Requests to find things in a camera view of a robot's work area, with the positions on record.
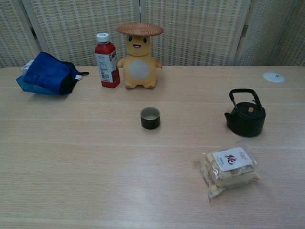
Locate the black cast iron teapot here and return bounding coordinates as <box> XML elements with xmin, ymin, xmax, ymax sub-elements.
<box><xmin>224</xmin><ymin>88</ymin><xmax>266</xmax><ymax>138</ymax></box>

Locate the small dark ceramic cup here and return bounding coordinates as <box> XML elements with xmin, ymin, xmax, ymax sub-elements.
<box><xmin>140</xmin><ymin>106</ymin><xmax>160</xmax><ymax>131</ymax></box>

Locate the yellow plush toy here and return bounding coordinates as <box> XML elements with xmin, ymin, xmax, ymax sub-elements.
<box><xmin>117</xmin><ymin>34</ymin><xmax>163</xmax><ymax>90</ymax></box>

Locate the red juice bottle white cap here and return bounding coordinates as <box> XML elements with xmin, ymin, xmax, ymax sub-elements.
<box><xmin>94</xmin><ymin>32</ymin><xmax>121</xmax><ymax>88</ymax></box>

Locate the round woven rattan hat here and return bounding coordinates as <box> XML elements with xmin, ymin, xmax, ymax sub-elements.
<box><xmin>115</xmin><ymin>22</ymin><xmax>164</xmax><ymax>37</ymax></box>

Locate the woven folding screen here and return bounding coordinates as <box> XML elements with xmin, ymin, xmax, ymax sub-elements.
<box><xmin>0</xmin><ymin>0</ymin><xmax>305</xmax><ymax>68</ymax></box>

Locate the clear bag of snacks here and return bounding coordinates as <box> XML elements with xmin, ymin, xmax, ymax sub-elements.
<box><xmin>199</xmin><ymin>143</ymin><xmax>261</xmax><ymax>200</ymax></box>

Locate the blue fabric pouch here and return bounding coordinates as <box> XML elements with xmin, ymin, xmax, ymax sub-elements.
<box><xmin>23</xmin><ymin>52</ymin><xmax>90</xmax><ymax>95</ymax></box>

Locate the light blue tissue box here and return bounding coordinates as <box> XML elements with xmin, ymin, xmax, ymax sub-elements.
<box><xmin>16</xmin><ymin>74</ymin><xmax>54</xmax><ymax>95</ymax></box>

